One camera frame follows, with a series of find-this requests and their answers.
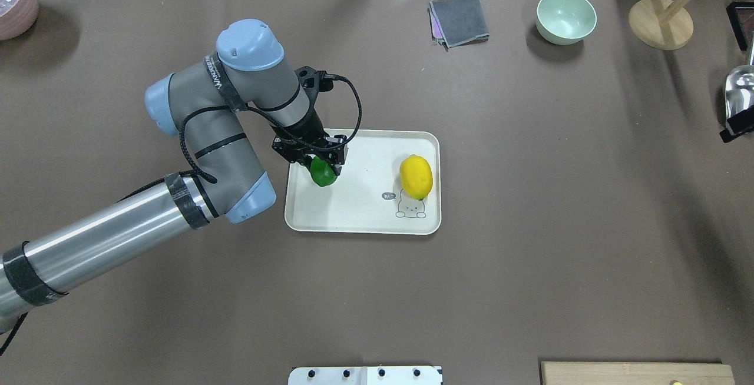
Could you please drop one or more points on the green lime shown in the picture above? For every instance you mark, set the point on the green lime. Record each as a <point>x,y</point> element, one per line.
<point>321,172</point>

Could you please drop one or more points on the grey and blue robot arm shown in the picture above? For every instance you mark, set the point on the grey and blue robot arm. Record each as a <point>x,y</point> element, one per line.
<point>248,71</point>

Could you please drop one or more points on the grey folded cloth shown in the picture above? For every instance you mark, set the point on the grey folded cloth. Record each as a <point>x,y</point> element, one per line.
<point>457,22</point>

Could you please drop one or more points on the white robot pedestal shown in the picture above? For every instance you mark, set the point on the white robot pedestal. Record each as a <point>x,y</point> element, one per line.
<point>367,375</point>

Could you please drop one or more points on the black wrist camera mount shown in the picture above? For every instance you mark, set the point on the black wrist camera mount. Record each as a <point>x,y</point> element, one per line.
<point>314,81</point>

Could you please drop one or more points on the cream plastic tray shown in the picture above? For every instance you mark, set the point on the cream plastic tray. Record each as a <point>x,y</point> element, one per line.
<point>368,196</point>

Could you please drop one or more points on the wooden cutting board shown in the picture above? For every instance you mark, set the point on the wooden cutting board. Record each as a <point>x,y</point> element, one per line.
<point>580,372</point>

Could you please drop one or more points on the mint green bowl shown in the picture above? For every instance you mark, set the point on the mint green bowl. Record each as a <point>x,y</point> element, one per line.
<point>565,22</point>

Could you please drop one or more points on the yellow lemon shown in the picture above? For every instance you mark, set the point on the yellow lemon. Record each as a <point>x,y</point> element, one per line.
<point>416,177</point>

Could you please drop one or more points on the wooden stand with round base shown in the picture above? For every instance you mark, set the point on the wooden stand with round base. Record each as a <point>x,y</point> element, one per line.
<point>661,24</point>

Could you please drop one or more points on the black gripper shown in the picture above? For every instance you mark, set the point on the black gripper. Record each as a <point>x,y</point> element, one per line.
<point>308,129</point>

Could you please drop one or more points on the pink bowl of ice cubes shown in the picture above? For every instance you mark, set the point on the pink bowl of ice cubes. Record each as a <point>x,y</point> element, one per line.
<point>17,17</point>

